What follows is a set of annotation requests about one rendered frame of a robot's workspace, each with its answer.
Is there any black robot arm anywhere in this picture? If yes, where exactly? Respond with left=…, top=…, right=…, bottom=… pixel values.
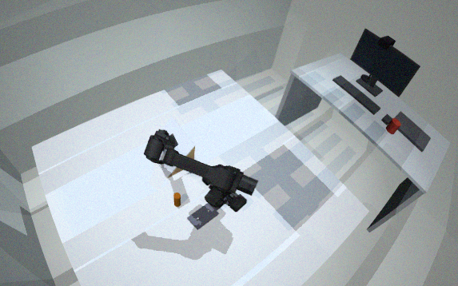
left=144, top=129, right=258, bottom=208

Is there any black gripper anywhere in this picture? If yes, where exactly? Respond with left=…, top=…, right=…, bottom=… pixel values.
left=201, top=177, right=247, bottom=212

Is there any brown cylinder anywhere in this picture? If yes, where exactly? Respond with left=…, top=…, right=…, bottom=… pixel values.
left=173, top=193, right=181, bottom=207

